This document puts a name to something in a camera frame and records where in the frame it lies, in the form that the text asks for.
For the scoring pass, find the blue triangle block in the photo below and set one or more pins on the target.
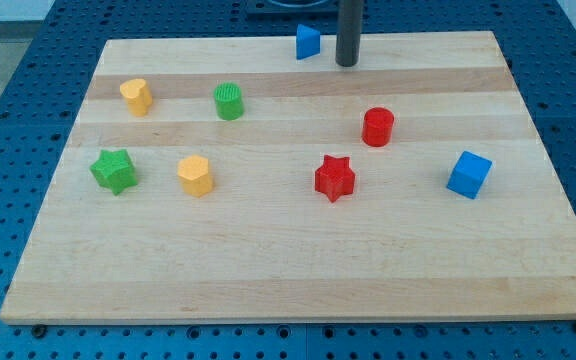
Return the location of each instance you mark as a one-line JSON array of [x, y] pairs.
[[307, 42]]

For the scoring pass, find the red star block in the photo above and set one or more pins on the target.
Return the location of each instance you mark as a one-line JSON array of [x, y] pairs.
[[335, 178]]

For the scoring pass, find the wooden board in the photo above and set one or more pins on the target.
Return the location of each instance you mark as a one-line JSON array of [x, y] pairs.
[[265, 246]]

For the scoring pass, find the yellow hexagon block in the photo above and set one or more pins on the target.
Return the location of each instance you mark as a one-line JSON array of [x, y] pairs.
[[195, 175]]

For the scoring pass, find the green cylinder block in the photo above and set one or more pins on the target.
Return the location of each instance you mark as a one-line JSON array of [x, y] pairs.
[[228, 101]]

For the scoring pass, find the red cylinder block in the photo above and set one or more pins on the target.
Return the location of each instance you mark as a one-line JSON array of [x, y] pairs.
[[377, 126]]

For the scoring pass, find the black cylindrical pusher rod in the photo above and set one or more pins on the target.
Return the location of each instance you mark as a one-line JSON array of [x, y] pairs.
[[349, 21]]

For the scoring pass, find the yellow heart block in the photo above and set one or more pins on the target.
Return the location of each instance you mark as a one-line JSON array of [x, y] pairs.
[[137, 95]]

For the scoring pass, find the green star block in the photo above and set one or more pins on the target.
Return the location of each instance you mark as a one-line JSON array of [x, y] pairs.
[[114, 170]]

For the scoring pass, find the blue cube block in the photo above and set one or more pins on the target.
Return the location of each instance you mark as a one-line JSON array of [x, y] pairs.
[[469, 174]]

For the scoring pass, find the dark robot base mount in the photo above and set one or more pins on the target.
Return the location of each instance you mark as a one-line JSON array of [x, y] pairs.
[[290, 7]]

